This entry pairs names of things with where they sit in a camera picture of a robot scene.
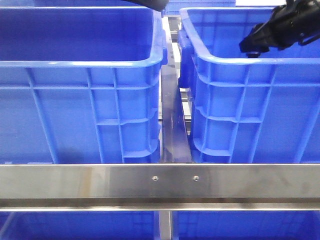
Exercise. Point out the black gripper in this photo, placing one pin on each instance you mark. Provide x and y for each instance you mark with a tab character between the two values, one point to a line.
297	21

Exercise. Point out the red mushroom push button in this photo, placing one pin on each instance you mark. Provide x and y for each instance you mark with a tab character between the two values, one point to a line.
253	54

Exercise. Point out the blue plastic crate right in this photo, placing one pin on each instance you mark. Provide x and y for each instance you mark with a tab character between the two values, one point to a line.
247	110

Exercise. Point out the blue plastic crate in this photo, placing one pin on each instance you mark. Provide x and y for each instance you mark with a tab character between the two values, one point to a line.
247	110
80	85

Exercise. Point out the blue crate rear right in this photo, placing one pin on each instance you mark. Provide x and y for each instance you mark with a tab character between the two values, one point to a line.
173	7

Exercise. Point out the steel centre divider bar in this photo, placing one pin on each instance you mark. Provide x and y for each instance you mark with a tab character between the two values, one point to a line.
175	144

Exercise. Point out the blue plastic crate left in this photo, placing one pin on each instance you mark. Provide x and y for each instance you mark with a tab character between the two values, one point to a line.
80	85

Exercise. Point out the blue crate lower right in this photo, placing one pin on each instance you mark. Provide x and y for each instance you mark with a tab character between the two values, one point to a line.
246	225

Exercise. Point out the blue crate lower left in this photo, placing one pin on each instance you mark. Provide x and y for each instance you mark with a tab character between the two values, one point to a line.
82	225

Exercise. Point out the steel lower vertical post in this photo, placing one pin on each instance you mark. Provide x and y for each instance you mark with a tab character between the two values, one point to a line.
165	225

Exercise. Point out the stainless steel rack rail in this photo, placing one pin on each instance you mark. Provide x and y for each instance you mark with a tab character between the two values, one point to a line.
160	187

